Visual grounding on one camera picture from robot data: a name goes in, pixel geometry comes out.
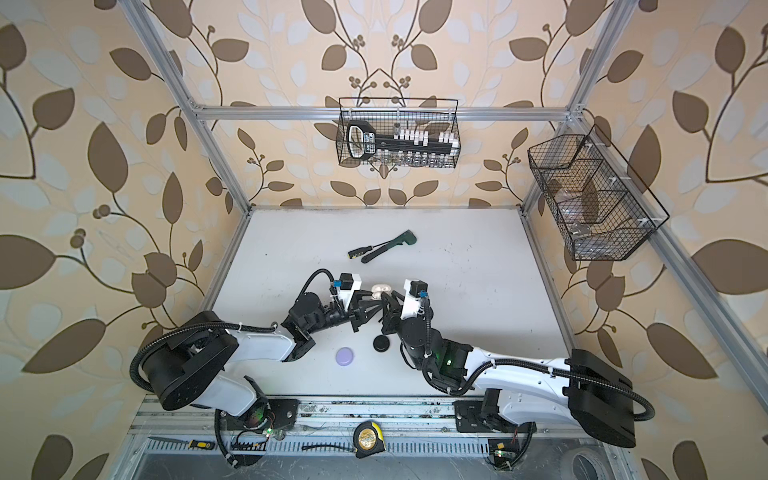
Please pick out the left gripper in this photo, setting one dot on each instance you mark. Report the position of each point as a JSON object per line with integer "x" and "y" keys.
{"x": 356, "y": 312}

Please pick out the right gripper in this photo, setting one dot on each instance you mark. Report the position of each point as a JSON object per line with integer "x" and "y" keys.
{"x": 392, "y": 319}

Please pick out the cream earbud charging case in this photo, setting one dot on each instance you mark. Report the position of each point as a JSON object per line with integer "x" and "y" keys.
{"x": 379, "y": 289}

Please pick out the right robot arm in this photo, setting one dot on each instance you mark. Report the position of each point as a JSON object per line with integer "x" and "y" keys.
{"x": 580, "y": 388}

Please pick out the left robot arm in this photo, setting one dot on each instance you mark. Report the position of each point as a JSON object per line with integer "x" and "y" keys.
{"x": 187, "y": 366}

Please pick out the purple round charging case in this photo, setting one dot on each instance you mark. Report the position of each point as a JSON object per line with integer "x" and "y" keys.
{"x": 344, "y": 356}

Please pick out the black yellow screwdriver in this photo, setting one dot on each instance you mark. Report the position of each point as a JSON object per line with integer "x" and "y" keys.
{"x": 366, "y": 249}

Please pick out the green pipe wrench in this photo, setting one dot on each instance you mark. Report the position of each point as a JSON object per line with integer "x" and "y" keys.
{"x": 406, "y": 238}

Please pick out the yellow black tape measure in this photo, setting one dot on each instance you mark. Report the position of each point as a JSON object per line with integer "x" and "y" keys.
{"x": 368, "y": 440}

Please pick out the black socket tool set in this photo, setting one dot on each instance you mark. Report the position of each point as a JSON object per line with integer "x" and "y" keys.
{"x": 404, "y": 144}

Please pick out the grey tape roll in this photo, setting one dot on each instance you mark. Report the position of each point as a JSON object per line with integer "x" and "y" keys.
{"x": 584, "y": 464}

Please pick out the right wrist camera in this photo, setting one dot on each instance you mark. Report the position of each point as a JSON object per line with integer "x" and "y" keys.
{"x": 415, "y": 293}

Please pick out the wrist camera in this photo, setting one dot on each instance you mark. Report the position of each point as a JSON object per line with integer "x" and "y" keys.
{"x": 346, "y": 286}
{"x": 415, "y": 293}

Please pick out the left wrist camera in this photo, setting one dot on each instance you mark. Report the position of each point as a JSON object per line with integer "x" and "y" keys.
{"x": 346, "y": 286}

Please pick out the back wire basket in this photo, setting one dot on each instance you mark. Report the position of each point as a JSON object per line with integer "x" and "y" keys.
{"x": 432, "y": 113}

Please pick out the wire basket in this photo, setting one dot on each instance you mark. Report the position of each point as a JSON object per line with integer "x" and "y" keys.
{"x": 432, "y": 113}
{"x": 600, "y": 203}

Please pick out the small yellow-handled screwdriver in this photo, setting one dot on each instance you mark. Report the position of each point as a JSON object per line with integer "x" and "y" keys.
{"x": 189, "y": 444}

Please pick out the right wire basket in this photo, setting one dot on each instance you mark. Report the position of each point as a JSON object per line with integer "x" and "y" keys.
{"x": 600, "y": 203}

